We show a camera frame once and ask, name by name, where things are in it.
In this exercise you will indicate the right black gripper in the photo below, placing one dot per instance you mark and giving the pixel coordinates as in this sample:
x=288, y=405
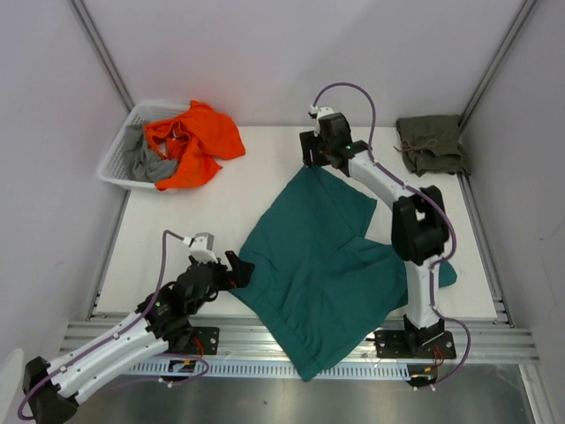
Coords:
x=309, y=142

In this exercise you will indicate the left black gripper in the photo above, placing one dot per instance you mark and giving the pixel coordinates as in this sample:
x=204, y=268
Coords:
x=240, y=272

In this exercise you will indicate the teal green shorts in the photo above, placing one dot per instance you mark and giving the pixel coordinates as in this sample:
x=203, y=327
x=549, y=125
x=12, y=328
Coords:
x=319, y=285

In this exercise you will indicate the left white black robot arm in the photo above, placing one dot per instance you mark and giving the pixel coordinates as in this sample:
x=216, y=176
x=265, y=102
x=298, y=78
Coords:
x=54, y=389

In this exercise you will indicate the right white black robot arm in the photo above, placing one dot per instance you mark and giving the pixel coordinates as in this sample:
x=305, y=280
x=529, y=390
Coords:
x=419, y=232

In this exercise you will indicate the orange shorts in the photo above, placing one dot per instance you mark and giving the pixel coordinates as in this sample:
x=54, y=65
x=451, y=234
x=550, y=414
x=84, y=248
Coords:
x=196, y=139

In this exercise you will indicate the olive green folded shorts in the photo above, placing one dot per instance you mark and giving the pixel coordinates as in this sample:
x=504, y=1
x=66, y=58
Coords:
x=431, y=144

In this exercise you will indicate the grey shorts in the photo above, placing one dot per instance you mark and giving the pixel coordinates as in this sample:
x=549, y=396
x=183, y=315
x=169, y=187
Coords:
x=141, y=163

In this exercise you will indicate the white plastic basket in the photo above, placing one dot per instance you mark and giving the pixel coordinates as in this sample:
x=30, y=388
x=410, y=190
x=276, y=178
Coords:
x=112, y=168

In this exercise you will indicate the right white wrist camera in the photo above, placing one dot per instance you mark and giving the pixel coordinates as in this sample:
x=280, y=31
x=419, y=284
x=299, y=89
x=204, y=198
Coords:
x=316, y=114

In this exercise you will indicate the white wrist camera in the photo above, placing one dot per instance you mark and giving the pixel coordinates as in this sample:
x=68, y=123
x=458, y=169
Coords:
x=200, y=247
x=316, y=114

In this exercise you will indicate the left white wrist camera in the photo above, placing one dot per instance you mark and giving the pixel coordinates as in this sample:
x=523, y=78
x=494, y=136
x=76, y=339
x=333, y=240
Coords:
x=200, y=247

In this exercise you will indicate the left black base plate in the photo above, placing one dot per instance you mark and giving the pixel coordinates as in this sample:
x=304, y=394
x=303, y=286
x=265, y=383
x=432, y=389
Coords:
x=198, y=341

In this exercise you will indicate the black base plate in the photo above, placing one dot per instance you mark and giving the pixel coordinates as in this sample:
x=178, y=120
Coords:
x=198, y=341
x=400, y=344

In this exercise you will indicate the white slotted cable duct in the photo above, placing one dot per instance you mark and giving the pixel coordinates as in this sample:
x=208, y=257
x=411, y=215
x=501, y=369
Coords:
x=277, y=369

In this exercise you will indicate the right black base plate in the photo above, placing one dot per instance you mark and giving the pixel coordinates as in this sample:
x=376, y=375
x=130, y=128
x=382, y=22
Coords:
x=400, y=344

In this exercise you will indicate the left aluminium corner post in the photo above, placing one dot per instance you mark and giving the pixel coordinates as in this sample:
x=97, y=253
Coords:
x=101, y=51

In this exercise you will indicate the aluminium corner post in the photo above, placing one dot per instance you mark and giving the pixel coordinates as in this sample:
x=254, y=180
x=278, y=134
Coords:
x=510, y=38
x=101, y=51

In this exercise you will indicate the aluminium table edge rail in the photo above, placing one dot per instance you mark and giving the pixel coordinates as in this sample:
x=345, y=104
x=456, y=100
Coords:
x=246, y=338

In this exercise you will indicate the right aluminium corner post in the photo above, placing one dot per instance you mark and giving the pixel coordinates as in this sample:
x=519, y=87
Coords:
x=510, y=38

